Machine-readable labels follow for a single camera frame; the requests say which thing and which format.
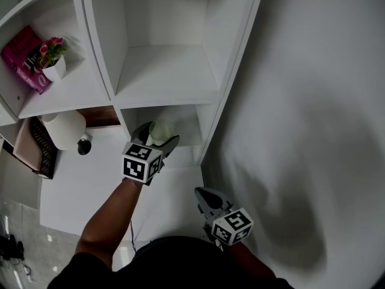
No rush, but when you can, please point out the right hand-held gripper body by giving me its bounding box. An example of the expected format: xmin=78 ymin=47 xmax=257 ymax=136
xmin=197 ymin=203 xmax=254 ymax=246

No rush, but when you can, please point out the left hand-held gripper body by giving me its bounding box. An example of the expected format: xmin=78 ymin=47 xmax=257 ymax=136
xmin=121 ymin=140 xmax=167 ymax=187

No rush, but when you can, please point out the green textured glass cup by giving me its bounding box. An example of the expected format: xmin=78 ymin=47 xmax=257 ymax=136
xmin=149 ymin=119 xmax=176 ymax=146

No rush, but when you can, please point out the white shelving unit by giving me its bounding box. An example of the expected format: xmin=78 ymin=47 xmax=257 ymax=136
xmin=0 ymin=0 xmax=267 ymax=167

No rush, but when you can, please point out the person's right forearm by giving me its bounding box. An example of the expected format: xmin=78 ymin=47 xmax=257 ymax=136
xmin=225 ymin=241 xmax=277 ymax=280

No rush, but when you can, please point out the person's left forearm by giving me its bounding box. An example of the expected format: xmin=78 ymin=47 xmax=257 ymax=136
xmin=74 ymin=178 xmax=144 ymax=271

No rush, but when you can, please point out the white table top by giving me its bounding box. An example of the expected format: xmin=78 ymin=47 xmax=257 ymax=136
xmin=38 ymin=125 xmax=209 ymax=244

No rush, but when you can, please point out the white shade table lamp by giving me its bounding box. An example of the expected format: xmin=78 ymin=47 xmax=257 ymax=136
xmin=41 ymin=110 xmax=93 ymax=157

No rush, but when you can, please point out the black mesh file holder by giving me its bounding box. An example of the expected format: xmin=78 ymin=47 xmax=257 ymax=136
xmin=29 ymin=116 xmax=59 ymax=181

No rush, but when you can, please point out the potted flower in white pot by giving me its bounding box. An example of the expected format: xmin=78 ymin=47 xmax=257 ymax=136
xmin=38 ymin=36 xmax=68 ymax=82

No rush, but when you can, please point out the beige side cabinet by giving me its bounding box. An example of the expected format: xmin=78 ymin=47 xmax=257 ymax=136
xmin=0 ymin=148 xmax=42 ymax=210

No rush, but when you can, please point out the pink book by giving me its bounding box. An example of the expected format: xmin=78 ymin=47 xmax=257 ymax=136
xmin=0 ymin=25 xmax=52 ymax=96

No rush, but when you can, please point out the person wearing head camera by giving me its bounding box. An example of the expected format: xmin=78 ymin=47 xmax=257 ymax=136
xmin=47 ymin=235 xmax=296 ymax=289

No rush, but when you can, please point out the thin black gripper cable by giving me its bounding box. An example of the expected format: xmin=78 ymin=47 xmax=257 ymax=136
xmin=129 ymin=220 xmax=140 ymax=253

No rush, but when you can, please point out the black floor cable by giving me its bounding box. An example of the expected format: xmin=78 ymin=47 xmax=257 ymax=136
xmin=11 ymin=259 xmax=33 ymax=283

